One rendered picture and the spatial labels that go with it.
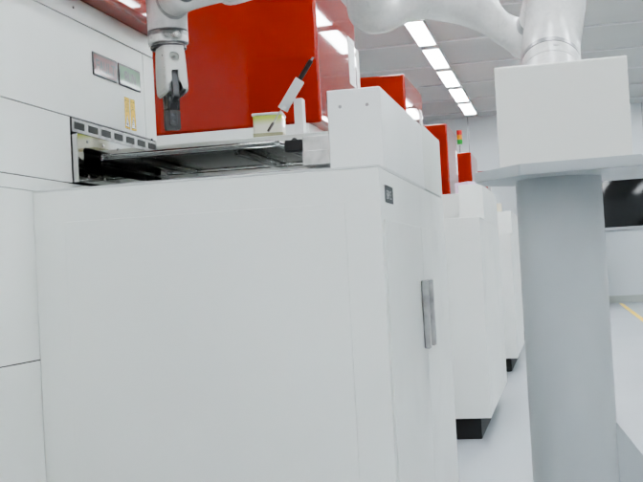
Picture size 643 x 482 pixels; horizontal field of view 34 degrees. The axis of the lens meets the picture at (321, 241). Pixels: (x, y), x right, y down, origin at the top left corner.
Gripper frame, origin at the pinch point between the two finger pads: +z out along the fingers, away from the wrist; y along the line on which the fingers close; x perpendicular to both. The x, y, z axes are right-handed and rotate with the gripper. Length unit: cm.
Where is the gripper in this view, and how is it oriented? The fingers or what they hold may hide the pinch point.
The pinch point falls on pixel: (172, 120)
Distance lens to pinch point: 223.5
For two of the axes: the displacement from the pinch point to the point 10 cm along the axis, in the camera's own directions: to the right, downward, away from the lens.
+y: -3.4, 0.5, 9.4
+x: -9.4, 0.4, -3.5
